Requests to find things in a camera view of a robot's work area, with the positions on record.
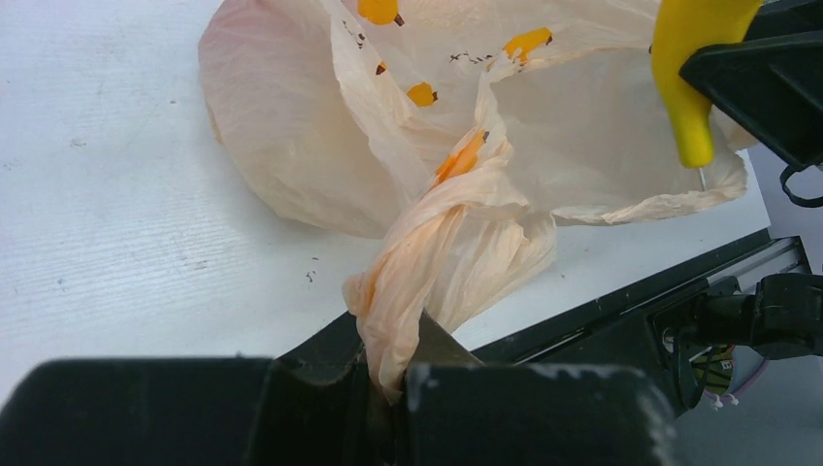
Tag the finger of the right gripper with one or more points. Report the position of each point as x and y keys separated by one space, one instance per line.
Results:
x=771 y=82

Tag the orange plastic bag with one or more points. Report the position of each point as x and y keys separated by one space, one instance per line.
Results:
x=461 y=134

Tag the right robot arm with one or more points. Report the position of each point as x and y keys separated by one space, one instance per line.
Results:
x=761 y=65

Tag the yellow fake banana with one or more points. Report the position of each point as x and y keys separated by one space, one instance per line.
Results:
x=682 y=29

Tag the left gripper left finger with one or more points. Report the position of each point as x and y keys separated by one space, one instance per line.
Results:
x=307 y=407

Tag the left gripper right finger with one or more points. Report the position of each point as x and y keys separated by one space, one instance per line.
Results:
x=457 y=410

